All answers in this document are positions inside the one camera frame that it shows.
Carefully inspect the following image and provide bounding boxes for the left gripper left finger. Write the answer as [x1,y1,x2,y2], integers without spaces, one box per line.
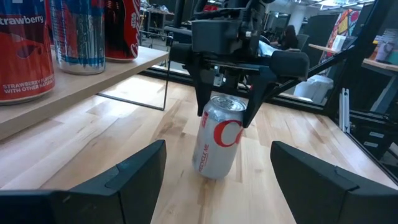
[0,139,167,224]

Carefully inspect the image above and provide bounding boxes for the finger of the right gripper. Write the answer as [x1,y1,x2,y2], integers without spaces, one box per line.
[185,57,216,117]
[242,65,278,129]

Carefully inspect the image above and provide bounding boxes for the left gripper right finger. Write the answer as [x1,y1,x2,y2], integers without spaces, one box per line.
[270,141,398,224]

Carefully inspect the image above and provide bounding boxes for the silver Diet Coke can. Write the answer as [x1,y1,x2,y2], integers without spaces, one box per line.
[192,95,248,180]

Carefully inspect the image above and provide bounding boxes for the red Coca-Cola can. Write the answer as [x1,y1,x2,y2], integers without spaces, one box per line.
[104,0,141,62]

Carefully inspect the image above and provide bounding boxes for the blue silver Red Bull can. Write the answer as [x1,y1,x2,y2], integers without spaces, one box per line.
[49,0,106,75]

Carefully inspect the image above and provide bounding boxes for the red Fanta can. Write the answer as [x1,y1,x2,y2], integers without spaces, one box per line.
[0,0,56,106]

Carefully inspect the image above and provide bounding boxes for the person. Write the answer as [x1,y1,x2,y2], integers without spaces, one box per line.
[273,24,301,50]

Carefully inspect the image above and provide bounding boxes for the wooden workbench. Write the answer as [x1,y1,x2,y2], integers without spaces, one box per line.
[307,43,398,73]

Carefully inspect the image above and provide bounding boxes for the wooden shelf black metal frame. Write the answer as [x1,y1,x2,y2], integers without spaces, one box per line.
[0,29,175,141]

